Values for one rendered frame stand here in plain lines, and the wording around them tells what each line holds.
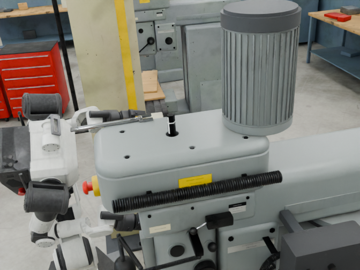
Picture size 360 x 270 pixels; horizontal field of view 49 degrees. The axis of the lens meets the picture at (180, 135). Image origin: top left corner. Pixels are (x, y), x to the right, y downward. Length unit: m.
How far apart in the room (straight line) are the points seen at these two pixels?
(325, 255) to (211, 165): 0.34
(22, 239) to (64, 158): 2.36
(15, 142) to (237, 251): 0.95
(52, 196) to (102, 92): 1.45
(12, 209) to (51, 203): 2.78
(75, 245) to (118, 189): 1.04
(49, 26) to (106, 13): 7.52
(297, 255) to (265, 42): 0.50
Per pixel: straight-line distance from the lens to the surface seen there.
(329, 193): 1.29
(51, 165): 1.62
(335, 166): 1.26
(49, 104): 1.76
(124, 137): 1.12
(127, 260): 1.33
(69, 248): 2.04
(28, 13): 9.36
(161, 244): 1.23
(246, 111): 1.06
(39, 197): 1.55
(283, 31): 1.01
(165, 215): 1.11
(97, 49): 2.79
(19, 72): 5.83
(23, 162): 1.64
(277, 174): 1.09
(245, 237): 1.24
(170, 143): 1.06
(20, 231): 4.02
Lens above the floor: 2.41
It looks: 28 degrees down
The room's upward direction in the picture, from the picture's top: 4 degrees counter-clockwise
